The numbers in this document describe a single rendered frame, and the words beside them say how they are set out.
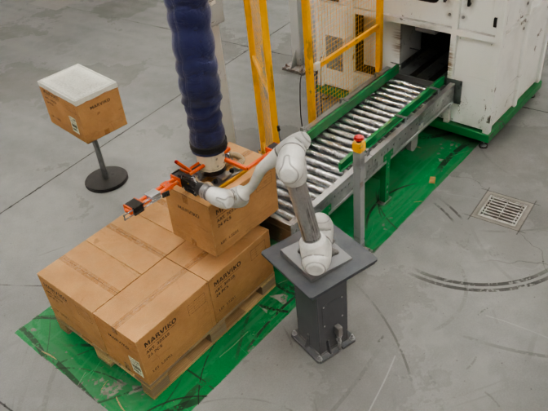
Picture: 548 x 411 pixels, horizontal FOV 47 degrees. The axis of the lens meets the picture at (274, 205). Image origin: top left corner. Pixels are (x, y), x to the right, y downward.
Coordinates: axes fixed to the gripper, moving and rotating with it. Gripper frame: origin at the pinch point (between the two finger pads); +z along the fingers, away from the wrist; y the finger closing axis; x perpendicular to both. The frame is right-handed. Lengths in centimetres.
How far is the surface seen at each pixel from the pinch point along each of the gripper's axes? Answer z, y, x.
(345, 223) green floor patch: -21, 120, 137
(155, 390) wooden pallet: -20, 113, -67
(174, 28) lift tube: 0, -85, 18
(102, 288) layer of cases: 32, 66, -53
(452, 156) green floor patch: -48, 119, 268
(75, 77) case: 205, 18, 69
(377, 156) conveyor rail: -33, 66, 164
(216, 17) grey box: 90, -33, 132
